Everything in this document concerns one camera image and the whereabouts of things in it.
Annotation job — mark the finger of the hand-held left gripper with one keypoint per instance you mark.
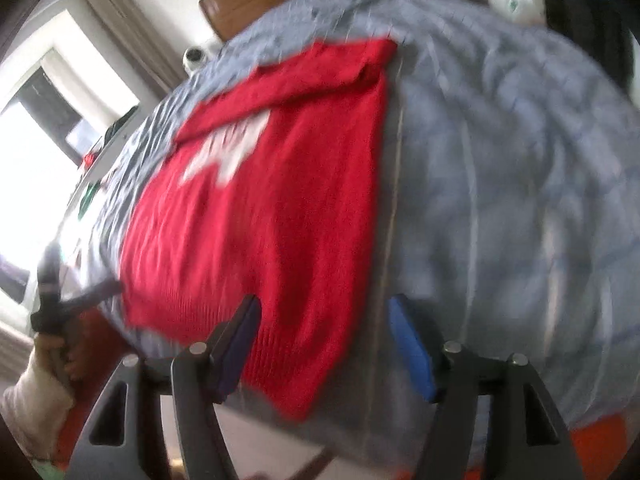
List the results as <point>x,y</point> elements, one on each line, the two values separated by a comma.
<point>92,295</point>
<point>49,275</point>

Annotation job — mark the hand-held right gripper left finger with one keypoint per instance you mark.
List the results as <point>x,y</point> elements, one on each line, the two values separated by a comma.
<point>240,350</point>

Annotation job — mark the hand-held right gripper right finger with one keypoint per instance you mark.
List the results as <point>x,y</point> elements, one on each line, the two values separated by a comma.
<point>412,355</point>

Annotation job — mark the red knit sweater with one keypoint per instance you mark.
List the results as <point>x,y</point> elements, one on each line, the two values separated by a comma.
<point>275,220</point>

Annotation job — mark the dark clothes pile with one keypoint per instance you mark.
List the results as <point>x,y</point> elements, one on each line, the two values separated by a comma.
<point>120,125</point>

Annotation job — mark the person's left hand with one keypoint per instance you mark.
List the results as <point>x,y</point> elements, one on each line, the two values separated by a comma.
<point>70,350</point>

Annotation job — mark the green garment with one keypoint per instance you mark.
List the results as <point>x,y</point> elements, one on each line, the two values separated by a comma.
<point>90,202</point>

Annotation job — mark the small red object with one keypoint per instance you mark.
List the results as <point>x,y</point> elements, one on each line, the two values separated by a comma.
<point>90,159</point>

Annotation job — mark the white window bench cabinet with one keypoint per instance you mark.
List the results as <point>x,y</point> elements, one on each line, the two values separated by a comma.
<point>107,160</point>

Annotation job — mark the window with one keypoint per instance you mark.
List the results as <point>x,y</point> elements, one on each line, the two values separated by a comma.
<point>45,125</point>

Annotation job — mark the orange fluffy rug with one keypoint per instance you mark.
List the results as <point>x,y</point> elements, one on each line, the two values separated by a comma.
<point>600,445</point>

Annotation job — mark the beige curtain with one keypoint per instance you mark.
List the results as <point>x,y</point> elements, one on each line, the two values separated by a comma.
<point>140,45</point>

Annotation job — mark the dark blue backpack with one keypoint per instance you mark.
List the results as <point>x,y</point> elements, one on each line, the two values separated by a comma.
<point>585,20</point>

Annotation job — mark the white round camera device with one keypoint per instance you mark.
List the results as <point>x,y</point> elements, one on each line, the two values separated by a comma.
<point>195,57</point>

